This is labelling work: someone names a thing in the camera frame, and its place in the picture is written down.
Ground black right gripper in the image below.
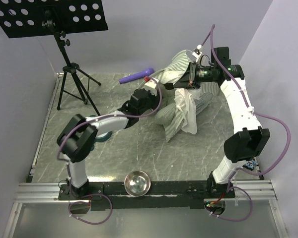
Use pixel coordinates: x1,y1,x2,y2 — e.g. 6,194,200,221
174,61,217,90

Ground grey checked cushion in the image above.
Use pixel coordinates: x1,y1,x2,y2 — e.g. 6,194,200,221
153,92,214,130

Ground stainless steel bowl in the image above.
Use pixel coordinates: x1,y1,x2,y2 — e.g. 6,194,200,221
124,171,151,197

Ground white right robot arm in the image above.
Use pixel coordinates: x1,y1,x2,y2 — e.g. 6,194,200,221
173,45,270,198

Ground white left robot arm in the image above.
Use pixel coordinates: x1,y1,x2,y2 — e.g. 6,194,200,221
57,87,162,199

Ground teal double pet feeder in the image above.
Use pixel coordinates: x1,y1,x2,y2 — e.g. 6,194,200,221
86,114,112,151

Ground purple plastic microphone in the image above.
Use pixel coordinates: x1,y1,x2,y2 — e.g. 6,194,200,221
119,68,154,84

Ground blue owl tag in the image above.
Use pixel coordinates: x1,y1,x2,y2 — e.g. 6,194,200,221
243,159,257,171

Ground black perforated music stand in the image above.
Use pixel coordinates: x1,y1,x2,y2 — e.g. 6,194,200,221
0,0,108,110

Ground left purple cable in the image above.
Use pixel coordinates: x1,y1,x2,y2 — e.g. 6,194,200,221
57,77,163,225

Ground purple cable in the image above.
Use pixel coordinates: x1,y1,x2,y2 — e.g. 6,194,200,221
201,24,291,221
57,77,163,225

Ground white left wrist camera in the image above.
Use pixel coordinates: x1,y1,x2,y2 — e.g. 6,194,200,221
143,76,159,96

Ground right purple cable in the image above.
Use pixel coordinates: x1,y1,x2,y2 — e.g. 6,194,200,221
201,24,291,221

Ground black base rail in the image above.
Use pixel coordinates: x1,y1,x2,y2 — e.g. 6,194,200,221
58,179,235,211

